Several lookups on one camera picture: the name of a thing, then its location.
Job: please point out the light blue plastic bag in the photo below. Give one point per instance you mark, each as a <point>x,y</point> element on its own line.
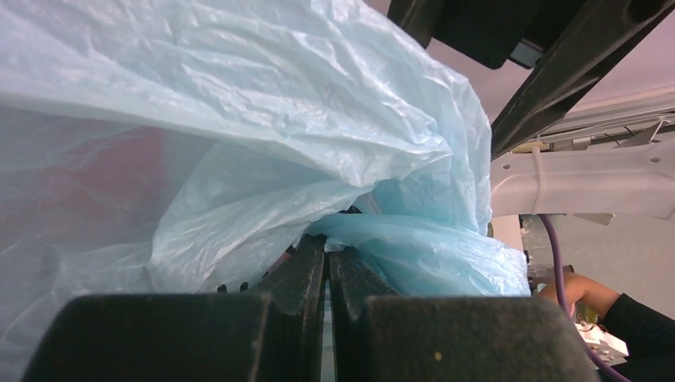
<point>280,118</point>

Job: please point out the aluminium frame rail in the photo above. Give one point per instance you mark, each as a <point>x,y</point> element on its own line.
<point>629,114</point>

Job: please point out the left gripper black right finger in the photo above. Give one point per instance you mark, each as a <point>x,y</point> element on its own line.
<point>380,335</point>

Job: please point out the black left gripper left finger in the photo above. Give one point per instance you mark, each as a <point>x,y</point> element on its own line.
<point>271,331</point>

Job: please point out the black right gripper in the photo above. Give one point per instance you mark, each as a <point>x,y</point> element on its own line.
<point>600,35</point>

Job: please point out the dark red fake apple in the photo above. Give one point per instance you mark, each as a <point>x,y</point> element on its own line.
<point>102,191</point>

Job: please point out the person's hand in background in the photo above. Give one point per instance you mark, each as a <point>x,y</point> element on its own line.
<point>594,295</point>

